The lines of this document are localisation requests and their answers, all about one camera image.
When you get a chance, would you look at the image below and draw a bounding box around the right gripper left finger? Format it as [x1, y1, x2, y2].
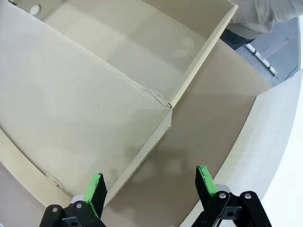
[39, 173, 107, 227]

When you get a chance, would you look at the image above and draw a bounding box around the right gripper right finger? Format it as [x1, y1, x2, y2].
[188, 165, 273, 227]

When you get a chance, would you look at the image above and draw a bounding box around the person in beige sweater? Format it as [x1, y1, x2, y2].
[222, 0, 303, 50]

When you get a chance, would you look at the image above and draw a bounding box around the cardboard shoe box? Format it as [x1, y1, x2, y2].
[0, 0, 239, 209]

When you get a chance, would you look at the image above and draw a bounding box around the white bar with black marks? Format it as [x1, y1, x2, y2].
[245, 44, 279, 76]

